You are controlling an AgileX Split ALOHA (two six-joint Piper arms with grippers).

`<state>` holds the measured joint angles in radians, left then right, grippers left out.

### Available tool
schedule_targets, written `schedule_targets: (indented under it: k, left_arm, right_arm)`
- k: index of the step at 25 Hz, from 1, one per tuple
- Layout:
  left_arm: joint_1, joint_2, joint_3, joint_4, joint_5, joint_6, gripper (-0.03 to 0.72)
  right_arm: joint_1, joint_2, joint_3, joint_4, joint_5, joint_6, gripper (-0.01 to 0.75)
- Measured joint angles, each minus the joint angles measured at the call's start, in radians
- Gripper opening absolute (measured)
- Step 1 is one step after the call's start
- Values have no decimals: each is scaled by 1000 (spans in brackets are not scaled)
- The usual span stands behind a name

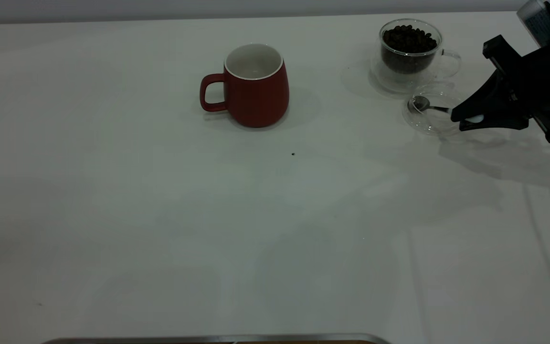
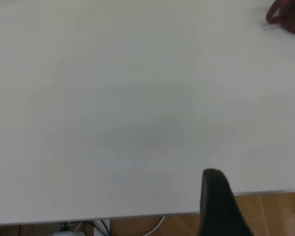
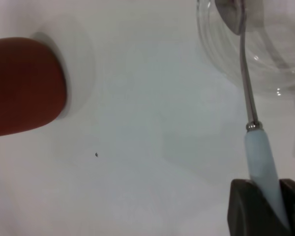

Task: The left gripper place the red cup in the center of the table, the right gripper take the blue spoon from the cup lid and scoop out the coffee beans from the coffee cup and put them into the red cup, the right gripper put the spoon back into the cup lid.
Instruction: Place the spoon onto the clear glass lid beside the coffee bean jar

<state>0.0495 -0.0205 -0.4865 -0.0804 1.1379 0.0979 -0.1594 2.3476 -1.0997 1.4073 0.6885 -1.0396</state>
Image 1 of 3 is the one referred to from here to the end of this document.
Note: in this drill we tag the clear glass cup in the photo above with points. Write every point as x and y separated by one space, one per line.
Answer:
406 82

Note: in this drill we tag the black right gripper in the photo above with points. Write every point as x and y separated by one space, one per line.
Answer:
547 76

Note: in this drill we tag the red ceramic mug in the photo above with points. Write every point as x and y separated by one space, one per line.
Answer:
260 102

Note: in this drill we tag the dark coffee beans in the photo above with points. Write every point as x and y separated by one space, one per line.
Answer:
406 40

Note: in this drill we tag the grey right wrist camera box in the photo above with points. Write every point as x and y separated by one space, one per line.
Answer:
537 21

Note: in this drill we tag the small clear glass dish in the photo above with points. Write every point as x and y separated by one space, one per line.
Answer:
428 127

